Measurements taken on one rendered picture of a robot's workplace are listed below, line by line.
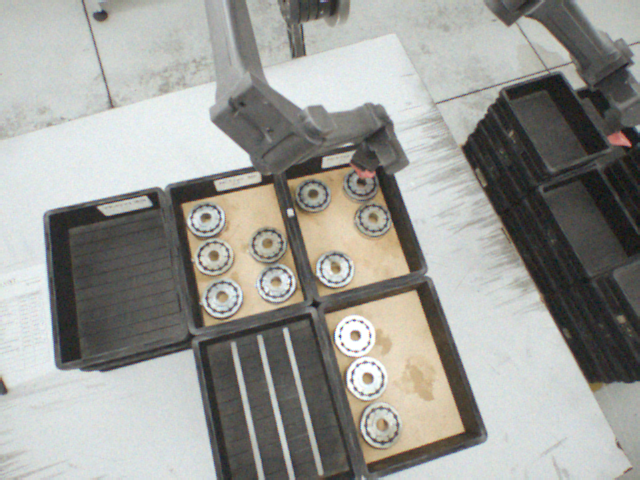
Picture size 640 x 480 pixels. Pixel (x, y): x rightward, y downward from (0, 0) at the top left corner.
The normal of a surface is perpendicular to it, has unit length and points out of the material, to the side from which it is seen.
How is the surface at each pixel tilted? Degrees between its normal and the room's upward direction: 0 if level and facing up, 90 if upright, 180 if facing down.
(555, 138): 0
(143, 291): 0
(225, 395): 0
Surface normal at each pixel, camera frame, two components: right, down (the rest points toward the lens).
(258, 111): -0.02, 0.70
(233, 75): -0.62, -0.25
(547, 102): 0.07, -0.32
